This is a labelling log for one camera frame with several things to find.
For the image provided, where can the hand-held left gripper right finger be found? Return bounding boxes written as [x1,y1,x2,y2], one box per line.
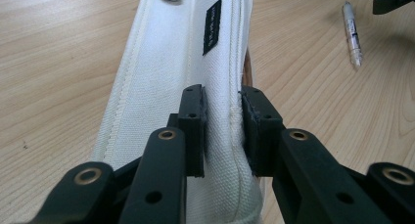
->
[239,84,286,178]

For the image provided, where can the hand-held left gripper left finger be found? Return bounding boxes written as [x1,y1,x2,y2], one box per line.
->
[166,83,208,179]

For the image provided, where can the clear white pen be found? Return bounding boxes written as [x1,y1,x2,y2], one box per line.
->
[341,0,364,68]

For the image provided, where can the cream fabric pencil case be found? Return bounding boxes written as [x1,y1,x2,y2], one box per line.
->
[89,0,267,224]

